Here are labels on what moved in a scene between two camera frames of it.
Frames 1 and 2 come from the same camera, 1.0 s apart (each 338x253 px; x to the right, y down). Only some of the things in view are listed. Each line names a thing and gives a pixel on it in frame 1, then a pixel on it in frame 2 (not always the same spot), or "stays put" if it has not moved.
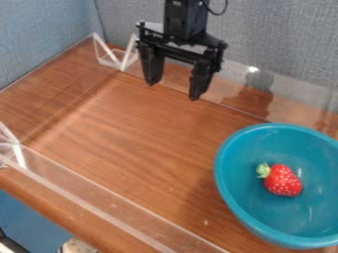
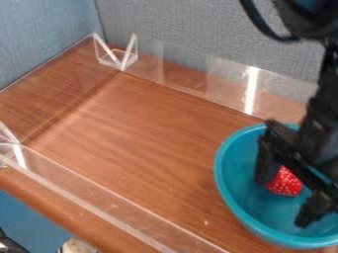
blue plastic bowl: x=298 y=221 stays put
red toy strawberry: x=281 y=181 stays put
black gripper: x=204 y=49 to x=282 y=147
